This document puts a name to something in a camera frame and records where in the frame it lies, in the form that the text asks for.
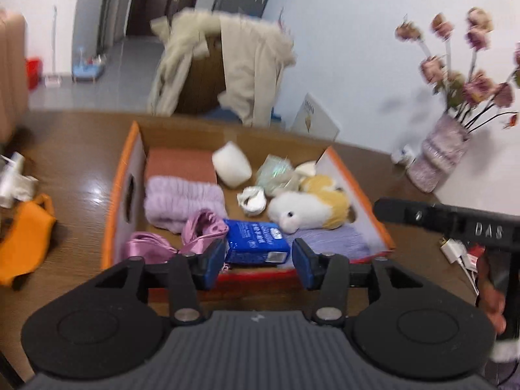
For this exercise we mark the white board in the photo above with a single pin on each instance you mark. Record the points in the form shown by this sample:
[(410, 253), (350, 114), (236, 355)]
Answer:
[(315, 118)]

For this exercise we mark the beige coat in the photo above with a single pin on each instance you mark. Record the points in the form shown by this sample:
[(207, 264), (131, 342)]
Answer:
[(256, 65)]

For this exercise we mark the red bin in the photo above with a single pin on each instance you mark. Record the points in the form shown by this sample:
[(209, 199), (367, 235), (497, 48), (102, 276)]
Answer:
[(33, 74)]

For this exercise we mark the dark brown door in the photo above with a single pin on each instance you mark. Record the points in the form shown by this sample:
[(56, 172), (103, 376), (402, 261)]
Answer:
[(162, 0)]

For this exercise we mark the white plush toy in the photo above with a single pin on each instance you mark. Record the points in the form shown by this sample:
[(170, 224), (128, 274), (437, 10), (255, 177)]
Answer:
[(300, 209)]

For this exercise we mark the pink suitcase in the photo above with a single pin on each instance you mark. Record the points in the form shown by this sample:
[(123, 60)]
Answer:
[(12, 73)]

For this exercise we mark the person's right hand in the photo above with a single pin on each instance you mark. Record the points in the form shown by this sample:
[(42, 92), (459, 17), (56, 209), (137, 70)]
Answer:
[(489, 292)]

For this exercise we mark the white charger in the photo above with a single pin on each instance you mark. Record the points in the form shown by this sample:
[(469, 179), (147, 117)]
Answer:
[(453, 250)]

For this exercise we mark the white cotton roll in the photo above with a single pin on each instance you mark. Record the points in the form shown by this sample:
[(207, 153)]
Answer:
[(231, 164)]

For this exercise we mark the lavender folded cloth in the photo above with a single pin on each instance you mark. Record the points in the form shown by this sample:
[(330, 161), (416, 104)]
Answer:
[(329, 241)]

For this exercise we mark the brown wooden chair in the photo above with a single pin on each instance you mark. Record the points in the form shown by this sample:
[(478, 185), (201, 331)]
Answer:
[(205, 81)]

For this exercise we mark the red and black box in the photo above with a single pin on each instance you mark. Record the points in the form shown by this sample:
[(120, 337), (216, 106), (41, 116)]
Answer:
[(475, 258)]

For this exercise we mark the orange cloth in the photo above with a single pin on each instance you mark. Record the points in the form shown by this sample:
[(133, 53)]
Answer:
[(24, 239)]

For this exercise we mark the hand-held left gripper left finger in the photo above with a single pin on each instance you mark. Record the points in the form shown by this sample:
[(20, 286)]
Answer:
[(215, 262)]

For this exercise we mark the white crumpled item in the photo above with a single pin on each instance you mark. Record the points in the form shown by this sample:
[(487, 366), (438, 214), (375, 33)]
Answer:
[(14, 180)]

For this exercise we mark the clear plastic bag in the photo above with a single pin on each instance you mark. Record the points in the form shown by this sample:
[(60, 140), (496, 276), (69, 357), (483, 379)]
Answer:
[(274, 172)]

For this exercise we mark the person's right forearm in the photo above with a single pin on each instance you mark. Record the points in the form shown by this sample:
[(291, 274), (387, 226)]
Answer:
[(505, 351)]

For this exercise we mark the pink patterned vase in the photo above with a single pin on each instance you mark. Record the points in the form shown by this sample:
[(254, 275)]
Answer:
[(436, 154)]

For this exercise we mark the lilac fluffy headband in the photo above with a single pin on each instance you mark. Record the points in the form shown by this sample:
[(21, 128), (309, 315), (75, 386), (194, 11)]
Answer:
[(183, 201)]

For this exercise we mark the blue tray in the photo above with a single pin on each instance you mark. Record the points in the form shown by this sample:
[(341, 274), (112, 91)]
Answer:
[(85, 72)]

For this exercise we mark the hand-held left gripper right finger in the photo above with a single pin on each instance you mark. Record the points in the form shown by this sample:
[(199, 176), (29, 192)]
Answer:
[(302, 264)]

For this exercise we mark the pink artificial flowers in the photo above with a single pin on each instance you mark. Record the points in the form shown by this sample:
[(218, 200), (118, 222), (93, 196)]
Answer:
[(475, 89)]

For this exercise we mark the pink satin scrunchie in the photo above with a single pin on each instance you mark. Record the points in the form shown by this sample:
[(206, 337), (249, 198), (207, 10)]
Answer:
[(199, 227)]

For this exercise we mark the orange cardboard box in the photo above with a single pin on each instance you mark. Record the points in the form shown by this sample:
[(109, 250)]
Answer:
[(122, 211)]

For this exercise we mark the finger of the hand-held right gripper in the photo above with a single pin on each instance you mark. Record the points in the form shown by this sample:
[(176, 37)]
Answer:
[(410, 213)]

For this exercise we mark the yellow plush toy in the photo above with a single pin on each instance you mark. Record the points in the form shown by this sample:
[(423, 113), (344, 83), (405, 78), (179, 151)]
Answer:
[(333, 201)]

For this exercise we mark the blue tissue pack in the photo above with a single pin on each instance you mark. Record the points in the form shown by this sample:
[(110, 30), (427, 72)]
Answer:
[(254, 239)]

